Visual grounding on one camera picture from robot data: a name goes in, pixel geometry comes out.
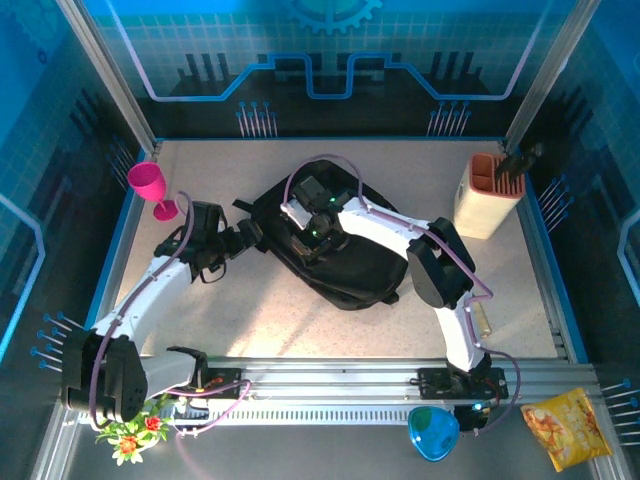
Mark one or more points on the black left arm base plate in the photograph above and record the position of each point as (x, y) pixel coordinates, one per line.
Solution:
(225, 385)

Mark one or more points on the pink plastic goblet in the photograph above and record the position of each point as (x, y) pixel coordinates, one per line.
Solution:
(146, 182)

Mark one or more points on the white black controller box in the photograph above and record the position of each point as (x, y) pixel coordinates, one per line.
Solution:
(192, 412)

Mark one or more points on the black controller box green light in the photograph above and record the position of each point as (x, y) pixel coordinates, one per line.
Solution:
(472, 417)

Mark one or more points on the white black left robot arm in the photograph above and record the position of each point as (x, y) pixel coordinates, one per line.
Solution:
(160, 285)

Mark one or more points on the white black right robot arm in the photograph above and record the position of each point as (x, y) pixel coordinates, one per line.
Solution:
(375, 225)

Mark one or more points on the cream knife block orange top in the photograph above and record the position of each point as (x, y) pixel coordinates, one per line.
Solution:
(485, 205)

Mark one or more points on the black student backpack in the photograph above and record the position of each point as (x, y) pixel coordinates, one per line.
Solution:
(360, 270)

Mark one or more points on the aluminium front frame rail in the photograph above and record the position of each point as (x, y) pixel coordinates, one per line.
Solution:
(325, 375)

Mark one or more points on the aluminium frame post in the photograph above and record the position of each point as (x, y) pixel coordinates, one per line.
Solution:
(107, 75)
(550, 75)

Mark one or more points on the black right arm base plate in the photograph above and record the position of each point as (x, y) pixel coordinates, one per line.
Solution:
(435, 382)

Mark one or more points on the artificial plant red flowers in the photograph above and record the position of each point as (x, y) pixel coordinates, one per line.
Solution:
(132, 432)

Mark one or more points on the yellow snack bag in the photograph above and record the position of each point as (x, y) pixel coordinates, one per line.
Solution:
(565, 430)

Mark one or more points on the blue plastic bowl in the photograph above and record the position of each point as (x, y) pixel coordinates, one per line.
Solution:
(432, 435)

